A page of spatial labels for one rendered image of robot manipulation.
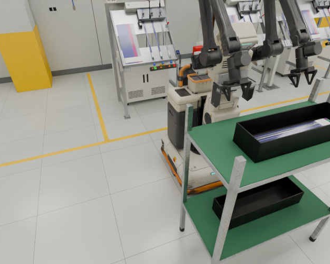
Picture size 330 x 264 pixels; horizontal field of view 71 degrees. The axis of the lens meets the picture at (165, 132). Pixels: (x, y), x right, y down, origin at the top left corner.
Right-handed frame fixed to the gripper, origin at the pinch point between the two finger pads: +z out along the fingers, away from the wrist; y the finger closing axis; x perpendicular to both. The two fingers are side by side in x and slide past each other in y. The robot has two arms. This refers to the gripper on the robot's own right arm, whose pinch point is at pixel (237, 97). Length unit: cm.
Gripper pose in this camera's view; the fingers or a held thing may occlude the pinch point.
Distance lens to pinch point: 122.1
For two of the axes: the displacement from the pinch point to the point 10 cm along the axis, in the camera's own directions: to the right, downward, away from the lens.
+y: 9.4, -2.2, 2.7
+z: 1.7, 9.7, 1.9
